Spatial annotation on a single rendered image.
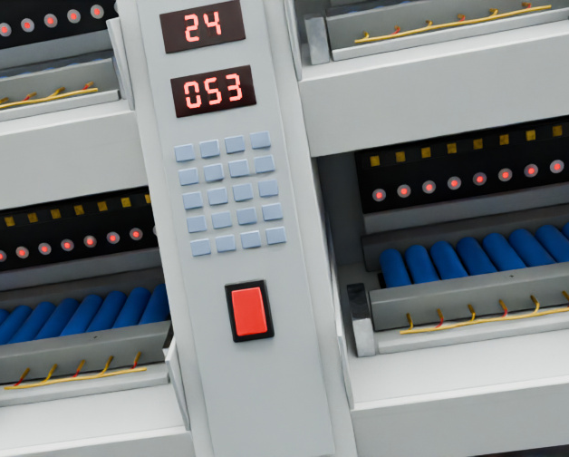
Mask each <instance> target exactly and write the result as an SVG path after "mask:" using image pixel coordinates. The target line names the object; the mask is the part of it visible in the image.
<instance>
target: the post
mask: <svg viewBox="0 0 569 457"><path fill-rule="evenodd" d="M116 1H117V6H118V11H119V17H120V22H121V31H122V37H123V42H124V48H125V53H126V58H127V64H128V69H129V75H130V84H131V89H132V95H133V100H134V105H135V111H136V116H137V121H138V126H139V132H140V141H141V147H142V152H143V158H144V163H145V168H146V173H147V179H148V184H149V194H150V199H151V205H152V209H153V215H154V220H155V226H156V230H157V236H158V242H159V252H160V256H161V262H162V267H163V273H164V278H165V283H166V289H167V294H168V299H169V309H170V314H171V319H172V325H173V330H174V336H175V341H176V346H177V351H178V361H179V366H180V372H181V377H182V383H183V387H184V393H185V398H186V404H187V408H188V418H189V424H190V430H191V434H192V440H193V445H194V451H195V455H196V457H214V453H213V448H212V442H211V438H210V432H209V427H208V421H207V411H206V406H205V401H204V395H203V390H202V384H201V380H200V374H199V369H198V359H197V353H196V348H195V343H194V337H193V332H192V326H191V322H190V316H189V311H188V301H187V295H186V290H185V285H184V279H183V274H182V268H181V264H180V258H179V252H178V242H177V237H176V232H175V227H174V221H173V216H172V210H171V206H170V200H169V190H168V184H167V179H166V174H165V169H164V163H163V158H162V152H161V148H160V142H159V132H158V126H157V121H156V116H155V111H154V105H153V100H152V94H151V89H150V84H149V74H148V68H147V63H146V58H145V53H144V47H143V42H142V36H141V31H140V21H139V16H138V10H137V5H136V0H116ZM263 6H264V11H265V21H266V27H267V33H268V39H269V44H270V50H271V55H272V62H273V67H274V73H275V83H276V90H277V95H278V101H279V106H280V112H281V118H282V124H283V129H284V139H285V146H286V151H287V157H288V162H289V168H290V174H291V180H292V185H293V191H294V202H295V207H296V213H297V218H298V224H299V230H300V236H301V241H302V247H303V253H304V263H305V269H306V275H307V280H308V286H309V292H310V298H311V303H312V309H313V320H314V325H315V331H316V336H317V342H318V348H319V354H320V359H321V365H322V370H323V381H324V387H325V392H326V398H327V404H328V410H329V415H330V421H331V426H332V433H333V443H334V449H335V454H331V455H324V456H317V457H358V455H357V450H356V444H355V439H354V433H353V428H352V418H351V413H350V407H349V402H348V397H347V392H346V386H345V381H344V375H343V369H342V360H341V355H340V349H339V344H338V338H337V331H336V323H335V313H334V304H333V288H332V279H331V270H330V261H329V252H328V244H327V235H326V226H325V217H324V213H325V210H324V204H323V194H322V188H321V182H320V176H319V170H318V165H317V159H316V157H314V158H311V157H310V152H309V147H308V141H307V137H306V131H305V126H304V116H303V110H302V104H301V99H300V93H299V88H298V82H297V78H296V72H295V67H294V57H293V51H292V46H291V40H290V34H289V29H288V23H287V19H286V13H285V3H284V0H263Z"/></svg>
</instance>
